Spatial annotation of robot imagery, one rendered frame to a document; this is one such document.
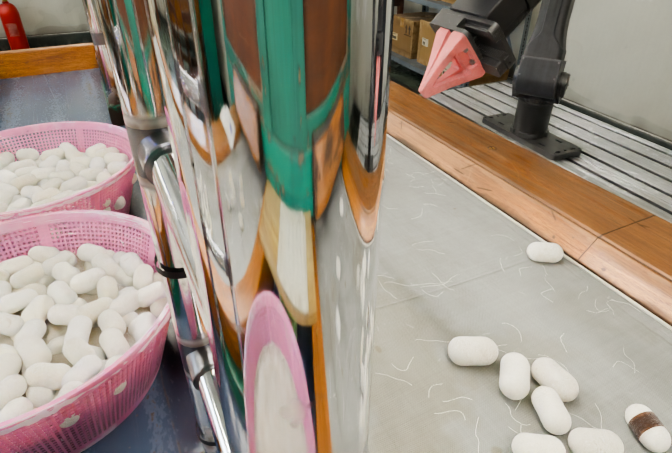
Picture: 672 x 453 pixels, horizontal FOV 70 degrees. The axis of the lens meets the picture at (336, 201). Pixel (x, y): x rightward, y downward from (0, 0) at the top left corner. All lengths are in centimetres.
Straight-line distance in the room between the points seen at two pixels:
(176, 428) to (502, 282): 32
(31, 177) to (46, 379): 37
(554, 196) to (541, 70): 36
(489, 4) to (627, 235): 29
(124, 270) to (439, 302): 31
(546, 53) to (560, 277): 49
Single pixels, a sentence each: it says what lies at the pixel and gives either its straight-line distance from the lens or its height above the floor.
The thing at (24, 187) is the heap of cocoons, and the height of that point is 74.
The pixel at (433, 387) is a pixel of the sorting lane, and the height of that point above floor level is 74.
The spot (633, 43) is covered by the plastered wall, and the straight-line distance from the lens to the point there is 283.
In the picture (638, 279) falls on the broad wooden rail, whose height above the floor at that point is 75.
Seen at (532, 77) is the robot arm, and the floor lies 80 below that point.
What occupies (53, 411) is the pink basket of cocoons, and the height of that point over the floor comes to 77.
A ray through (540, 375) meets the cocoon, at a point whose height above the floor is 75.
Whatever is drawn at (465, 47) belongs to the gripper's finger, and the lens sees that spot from 60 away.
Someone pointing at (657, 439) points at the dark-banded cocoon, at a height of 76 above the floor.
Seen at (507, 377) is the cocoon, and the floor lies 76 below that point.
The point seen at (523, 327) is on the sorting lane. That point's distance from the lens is 45.
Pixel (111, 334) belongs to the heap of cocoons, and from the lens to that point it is 45.
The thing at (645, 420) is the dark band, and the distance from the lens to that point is 40.
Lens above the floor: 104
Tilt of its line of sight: 31 degrees down
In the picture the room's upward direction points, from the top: straight up
